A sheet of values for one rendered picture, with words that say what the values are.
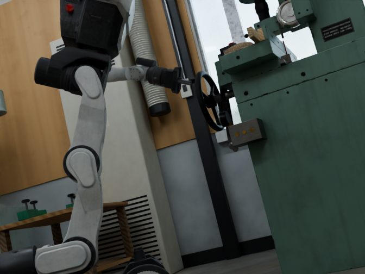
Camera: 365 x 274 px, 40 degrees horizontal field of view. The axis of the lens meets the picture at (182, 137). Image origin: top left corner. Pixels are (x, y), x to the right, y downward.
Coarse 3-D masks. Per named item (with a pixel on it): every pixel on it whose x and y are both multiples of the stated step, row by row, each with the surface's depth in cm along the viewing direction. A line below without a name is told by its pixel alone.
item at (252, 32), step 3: (249, 27) 187; (252, 27) 187; (249, 30) 187; (252, 30) 186; (255, 30) 191; (249, 33) 187; (252, 33) 186; (255, 33) 190; (249, 36) 186; (252, 36) 186; (255, 36) 188; (258, 36) 192; (252, 39) 189; (255, 39) 190; (258, 39) 191; (255, 42) 194
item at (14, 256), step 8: (24, 248) 192; (32, 248) 190; (136, 248) 213; (0, 256) 189; (8, 256) 188; (16, 256) 188; (24, 256) 188; (32, 256) 187; (136, 256) 178; (144, 256) 179; (152, 256) 210; (0, 264) 186; (8, 264) 186; (16, 264) 186; (24, 264) 186; (32, 264) 186; (128, 264) 181; (136, 264) 175; (152, 264) 175; (160, 264) 175; (0, 272) 185; (8, 272) 185; (16, 272) 185; (24, 272) 185; (32, 272) 186; (120, 272) 208
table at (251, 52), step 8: (264, 40) 193; (248, 48) 195; (256, 48) 194; (264, 48) 192; (272, 48) 192; (224, 56) 199; (232, 56) 198; (240, 56) 196; (248, 56) 195; (256, 56) 194; (264, 56) 193; (272, 56) 195; (280, 56) 204; (224, 64) 199; (232, 64) 197; (240, 64) 196; (248, 64) 198; (256, 64) 201; (232, 72) 205; (224, 80) 221; (224, 88) 227
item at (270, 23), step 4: (272, 16) 218; (264, 20) 220; (268, 20) 219; (272, 20) 218; (256, 24) 221; (260, 24) 220; (264, 24) 220; (268, 24) 219; (272, 24) 218; (276, 24) 217; (256, 28) 221; (272, 28) 218; (276, 28) 217; (284, 28) 216; (276, 32) 219; (284, 32) 221
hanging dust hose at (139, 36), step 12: (144, 12) 370; (132, 24) 361; (144, 24) 362; (132, 36) 360; (144, 36) 360; (132, 48) 364; (144, 48) 356; (156, 60) 361; (144, 84) 355; (156, 96) 350; (156, 108) 349; (168, 108) 352
